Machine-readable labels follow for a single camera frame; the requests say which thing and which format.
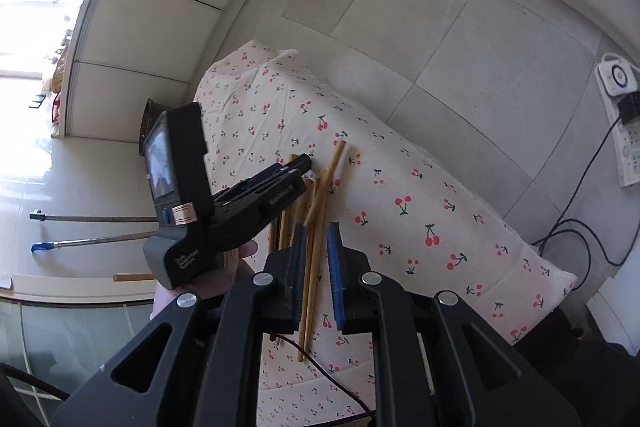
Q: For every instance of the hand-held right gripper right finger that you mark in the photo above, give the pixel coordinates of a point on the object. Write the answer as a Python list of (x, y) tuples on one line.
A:
[(334, 269)]

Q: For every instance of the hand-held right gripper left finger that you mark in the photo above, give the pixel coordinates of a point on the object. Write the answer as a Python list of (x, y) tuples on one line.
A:
[(300, 259)]

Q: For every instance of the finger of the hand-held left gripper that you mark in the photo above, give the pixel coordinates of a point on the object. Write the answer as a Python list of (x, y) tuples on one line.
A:
[(292, 167), (285, 193)]

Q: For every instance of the bunch of bamboo chopsticks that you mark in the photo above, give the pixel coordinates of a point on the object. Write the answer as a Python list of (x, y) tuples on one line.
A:
[(316, 217)]

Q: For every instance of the person's left hand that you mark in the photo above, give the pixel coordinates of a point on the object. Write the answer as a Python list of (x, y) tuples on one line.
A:
[(240, 259)]

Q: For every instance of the brown trash bin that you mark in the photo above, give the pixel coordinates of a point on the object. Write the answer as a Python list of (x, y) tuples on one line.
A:
[(150, 122)]

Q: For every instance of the cherry print tablecloth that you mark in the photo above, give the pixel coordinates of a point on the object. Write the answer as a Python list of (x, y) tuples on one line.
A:
[(425, 187)]

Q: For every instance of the black hook rack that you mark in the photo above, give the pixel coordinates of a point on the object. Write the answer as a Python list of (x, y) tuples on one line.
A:
[(37, 101)]

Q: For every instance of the frosted glass sliding door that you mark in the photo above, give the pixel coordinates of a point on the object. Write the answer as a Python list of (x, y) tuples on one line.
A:
[(75, 332)]

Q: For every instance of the white power strip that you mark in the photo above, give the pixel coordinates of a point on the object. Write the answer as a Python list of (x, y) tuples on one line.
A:
[(626, 159)]

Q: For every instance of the white plug-in timer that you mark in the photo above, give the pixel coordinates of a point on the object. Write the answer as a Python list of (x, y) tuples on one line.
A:
[(617, 77)]

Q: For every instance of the black power adapter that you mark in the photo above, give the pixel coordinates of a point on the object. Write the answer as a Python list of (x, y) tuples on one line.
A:
[(631, 109)]

